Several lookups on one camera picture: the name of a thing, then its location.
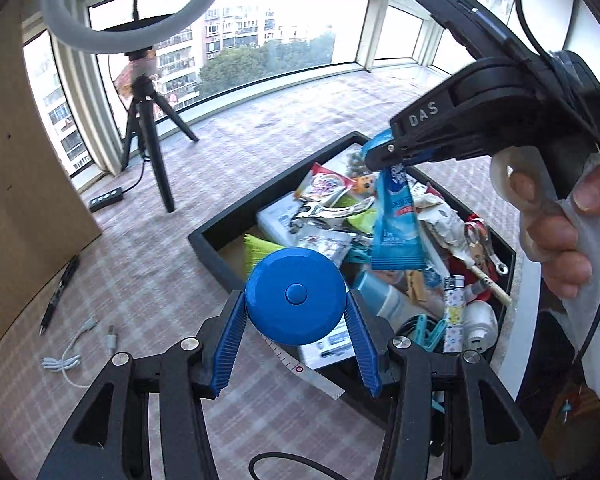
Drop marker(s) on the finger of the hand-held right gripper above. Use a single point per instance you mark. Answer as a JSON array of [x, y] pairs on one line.
[[385, 155]]

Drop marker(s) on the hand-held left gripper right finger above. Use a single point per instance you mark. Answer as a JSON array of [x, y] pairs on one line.
[[365, 350]]

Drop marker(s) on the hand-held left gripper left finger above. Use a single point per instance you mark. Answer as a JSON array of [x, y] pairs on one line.
[[227, 345]]

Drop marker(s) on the blue wet wipes pack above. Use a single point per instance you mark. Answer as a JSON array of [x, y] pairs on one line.
[[395, 220]]

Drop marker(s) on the blue round tape measure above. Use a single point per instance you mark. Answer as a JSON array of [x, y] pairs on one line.
[[295, 295]]

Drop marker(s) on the white shower cap packet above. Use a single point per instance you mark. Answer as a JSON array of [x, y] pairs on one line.
[[440, 225]]

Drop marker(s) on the black tray container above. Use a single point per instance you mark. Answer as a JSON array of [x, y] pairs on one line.
[[212, 255]]

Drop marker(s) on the person's right hand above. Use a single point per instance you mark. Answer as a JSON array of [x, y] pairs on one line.
[[555, 245]]

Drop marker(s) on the red and orange toy figure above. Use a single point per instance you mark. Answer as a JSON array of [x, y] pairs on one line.
[[365, 182]]

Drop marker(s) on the printed white box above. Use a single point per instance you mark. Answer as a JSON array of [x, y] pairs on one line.
[[330, 342]]

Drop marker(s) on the pale blue bottle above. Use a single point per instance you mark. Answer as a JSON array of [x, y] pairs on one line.
[[380, 292]]

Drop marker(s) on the red snack packet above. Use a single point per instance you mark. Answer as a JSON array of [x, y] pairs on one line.
[[325, 180]]

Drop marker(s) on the lime green plastic piece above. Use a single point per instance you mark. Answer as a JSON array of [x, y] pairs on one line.
[[360, 217]]

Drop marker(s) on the wooden clothespin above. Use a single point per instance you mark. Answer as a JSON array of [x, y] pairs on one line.
[[414, 287]]

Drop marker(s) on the patterned lighter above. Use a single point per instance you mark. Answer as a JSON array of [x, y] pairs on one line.
[[454, 310]]

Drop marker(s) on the pink plaid cloth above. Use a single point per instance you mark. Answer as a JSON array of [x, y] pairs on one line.
[[155, 270]]

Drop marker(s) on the white bottle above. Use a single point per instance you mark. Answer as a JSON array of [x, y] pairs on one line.
[[480, 325]]

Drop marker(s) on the wooden stick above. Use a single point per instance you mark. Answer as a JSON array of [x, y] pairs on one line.
[[490, 285]]

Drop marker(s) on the window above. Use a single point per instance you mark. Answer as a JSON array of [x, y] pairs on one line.
[[280, 25]]

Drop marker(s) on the slim black pen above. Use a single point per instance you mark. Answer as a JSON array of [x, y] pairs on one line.
[[60, 295]]

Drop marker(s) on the black power strip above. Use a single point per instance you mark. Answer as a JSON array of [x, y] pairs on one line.
[[105, 199]]

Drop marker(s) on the black tripod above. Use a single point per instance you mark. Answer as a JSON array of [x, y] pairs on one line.
[[150, 150]]

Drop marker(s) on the white cloth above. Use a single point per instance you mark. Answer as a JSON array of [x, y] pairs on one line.
[[595, 310]]

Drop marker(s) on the wooden board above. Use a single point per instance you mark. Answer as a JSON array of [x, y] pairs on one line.
[[25, 185]]

